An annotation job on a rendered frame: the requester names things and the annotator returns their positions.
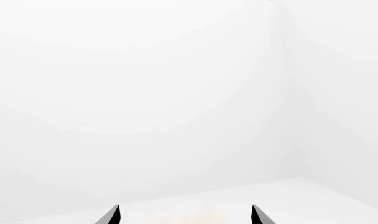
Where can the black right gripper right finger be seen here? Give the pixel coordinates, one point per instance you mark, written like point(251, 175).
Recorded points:
point(259, 217)

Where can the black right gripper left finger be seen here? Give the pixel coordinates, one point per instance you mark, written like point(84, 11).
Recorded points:
point(112, 217)

